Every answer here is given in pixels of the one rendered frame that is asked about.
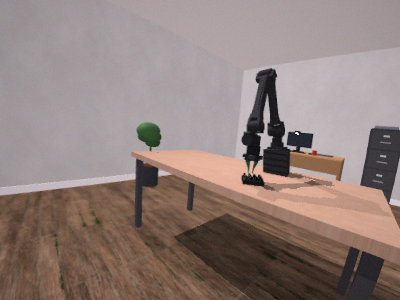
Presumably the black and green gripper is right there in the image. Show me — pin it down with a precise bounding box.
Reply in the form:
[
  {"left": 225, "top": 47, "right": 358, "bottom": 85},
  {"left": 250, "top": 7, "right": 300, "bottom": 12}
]
[{"left": 242, "top": 153, "right": 263, "bottom": 174}]

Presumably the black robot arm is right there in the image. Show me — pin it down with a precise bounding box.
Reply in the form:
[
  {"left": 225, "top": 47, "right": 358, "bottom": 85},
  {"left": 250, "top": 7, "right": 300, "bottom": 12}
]
[{"left": 241, "top": 68, "right": 287, "bottom": 160}]

